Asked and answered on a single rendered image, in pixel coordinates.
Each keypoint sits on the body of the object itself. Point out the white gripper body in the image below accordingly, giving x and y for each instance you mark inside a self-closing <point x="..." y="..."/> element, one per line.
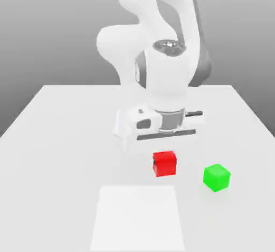
<point x="166" y="135"/>

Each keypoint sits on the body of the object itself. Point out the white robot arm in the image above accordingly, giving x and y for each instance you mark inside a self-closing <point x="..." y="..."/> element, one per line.
<point x="167" y="78"/>

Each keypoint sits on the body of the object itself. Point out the small red cube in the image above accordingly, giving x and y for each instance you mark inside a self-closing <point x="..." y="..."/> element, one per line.
<point x="165" y="164"/>

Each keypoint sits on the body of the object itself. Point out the small green cube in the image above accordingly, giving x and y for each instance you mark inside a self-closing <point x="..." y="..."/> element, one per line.
<point x="216" y="177"/>

